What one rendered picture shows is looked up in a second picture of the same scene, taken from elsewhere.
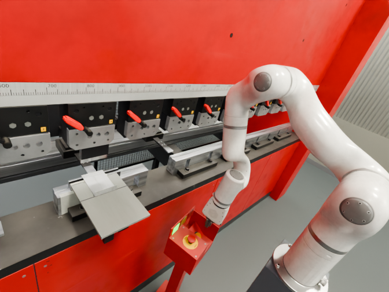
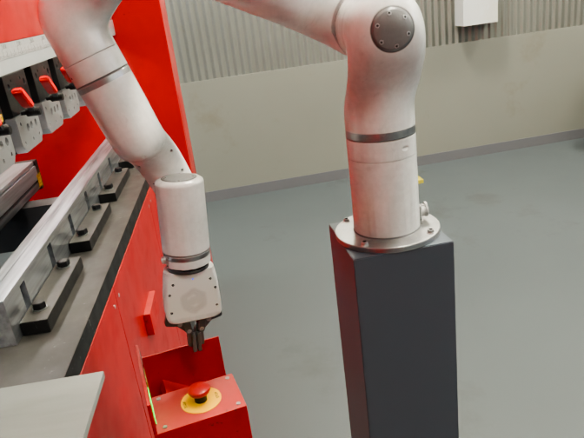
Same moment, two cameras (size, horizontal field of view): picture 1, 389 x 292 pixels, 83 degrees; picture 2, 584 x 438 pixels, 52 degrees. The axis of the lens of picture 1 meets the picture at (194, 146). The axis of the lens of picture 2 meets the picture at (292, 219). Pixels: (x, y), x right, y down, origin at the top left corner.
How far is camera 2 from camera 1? 0.41 m
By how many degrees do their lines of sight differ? 39
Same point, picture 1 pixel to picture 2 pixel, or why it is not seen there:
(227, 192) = (192, 219)
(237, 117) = (102, 49)
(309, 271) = (403, 200)
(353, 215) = (394, 36)
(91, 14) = not seen: outside the picture
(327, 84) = (125, 10)
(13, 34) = not seen: outside the picture
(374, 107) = (213, 30)
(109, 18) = not seen: outside the picture
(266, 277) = (368, 276)
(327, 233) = (381, 114)
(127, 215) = (63, 410)
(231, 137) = (120, 98)
